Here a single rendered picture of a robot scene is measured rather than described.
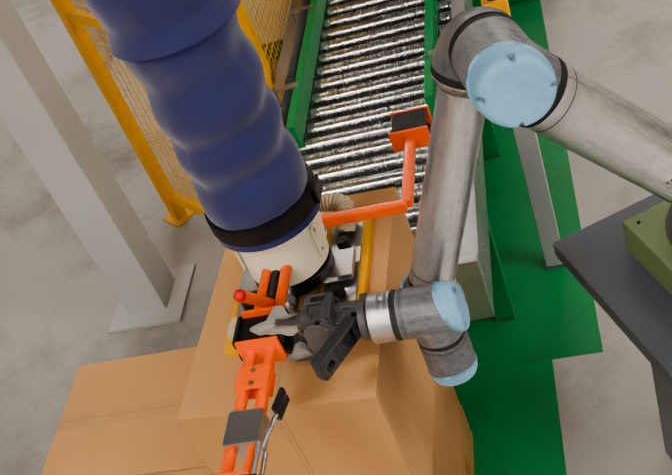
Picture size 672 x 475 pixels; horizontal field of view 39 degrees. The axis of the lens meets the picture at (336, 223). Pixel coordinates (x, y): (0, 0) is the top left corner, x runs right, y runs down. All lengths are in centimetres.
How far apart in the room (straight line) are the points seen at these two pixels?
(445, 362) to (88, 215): 196
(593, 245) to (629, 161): 67
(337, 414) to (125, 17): 80
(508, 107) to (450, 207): 33
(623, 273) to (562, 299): 102
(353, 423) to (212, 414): 27
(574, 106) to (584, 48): 280
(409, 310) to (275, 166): 36
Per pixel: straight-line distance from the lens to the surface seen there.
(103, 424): 260
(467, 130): 158
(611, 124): 149
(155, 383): 261
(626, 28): 432
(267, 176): 173
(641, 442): 276
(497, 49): 138
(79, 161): 330
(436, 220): 168
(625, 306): 205
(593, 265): 215
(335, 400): 178
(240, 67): 164
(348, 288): 193
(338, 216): 192
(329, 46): 368
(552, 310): 310
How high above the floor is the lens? 225
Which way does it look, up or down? 38 degrees down
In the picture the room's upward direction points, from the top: 23 degrees counter-clockwise
